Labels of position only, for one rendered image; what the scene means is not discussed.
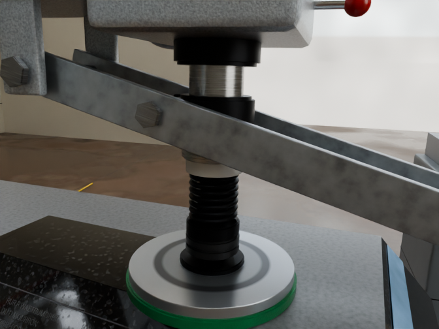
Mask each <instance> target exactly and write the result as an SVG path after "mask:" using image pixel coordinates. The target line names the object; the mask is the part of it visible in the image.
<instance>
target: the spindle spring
mask: <svg viewBox="0 0 439 329"><path fill-rule="evenodd" d="M238 176H239V175H237V176H233V177H228V178H205V177H200V176H194V175H192V174H189V177H190V178H191V179H190V180H189V184H190V185H191V186H190V187H189V191H190V193H189V197H190V200H189V205H190V206H189V211H190V212H189V218H190V219H191V220H193V221H195V222H198V223H202V224H209V225H215V224H222V223H226V222H229V221H237V220H238V219H237V215H238V210H237V208H238V204H237V203H238V197H237V196H238V182H239V178H238ZM198 181H199V182H198ZM225 181H228V182H227V183H220V182H225ZM200 182H205V183H219V184H205V183H200ZM226 188H228V189H226ZM200 189H208V190H216V189H225V190H220V191H203V190H200ZM226 195H227V196H226ZM200 196H208V197H217V196H224V197H220V198H204V197H200ZM224 202H226V203H224ZM200 203H205V204H200ZM219 203H224V204H219ZM208 204H215V205H208ZM225 209H227V210H225ZM201 210H206V211H201ZM217 210H223V211H217ZM198 216H200V217H198ZM224 216H225V217H224ZM203 217H220V218H212V219H211V218H203Z"/></svg>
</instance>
